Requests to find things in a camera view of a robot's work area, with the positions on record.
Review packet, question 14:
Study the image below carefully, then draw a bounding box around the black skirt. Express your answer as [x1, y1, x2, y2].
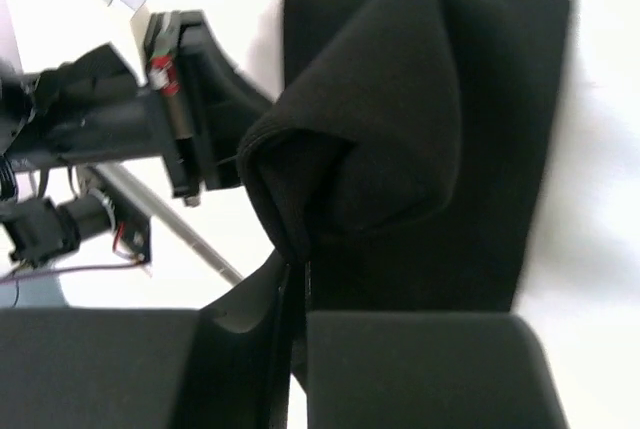
[239, 0, 571, 311]

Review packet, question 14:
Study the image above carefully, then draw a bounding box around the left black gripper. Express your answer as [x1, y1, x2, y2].
[49, 11, 272, 207]

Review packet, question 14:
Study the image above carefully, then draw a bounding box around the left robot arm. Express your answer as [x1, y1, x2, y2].
[1, 11, 271, 205]

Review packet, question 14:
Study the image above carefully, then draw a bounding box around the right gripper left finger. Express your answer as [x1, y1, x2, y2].
[1, 255, 300, 428]

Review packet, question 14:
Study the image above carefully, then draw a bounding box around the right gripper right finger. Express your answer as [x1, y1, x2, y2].
[289, 258, 571, 429]

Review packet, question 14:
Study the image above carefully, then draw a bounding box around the aluminium frame rail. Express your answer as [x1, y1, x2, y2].
[94, 163, 244, 286]

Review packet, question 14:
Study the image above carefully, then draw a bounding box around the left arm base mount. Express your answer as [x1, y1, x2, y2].
[1, 166, 152, 284]

